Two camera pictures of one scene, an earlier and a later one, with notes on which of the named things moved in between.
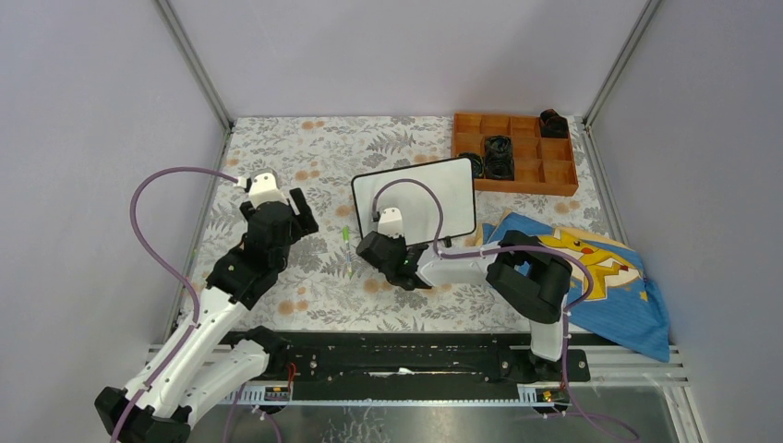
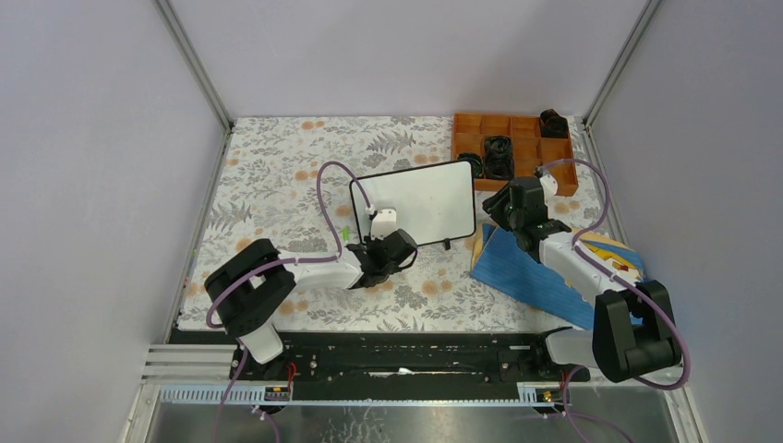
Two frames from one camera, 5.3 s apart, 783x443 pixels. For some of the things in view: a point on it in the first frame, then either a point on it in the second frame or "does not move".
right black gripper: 400,241 -> 494,206
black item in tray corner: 552,125 does not move
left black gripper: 308,224 -> 369,243
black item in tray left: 478,166 does not move
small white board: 435,199 does not move
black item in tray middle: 498,158 does not move
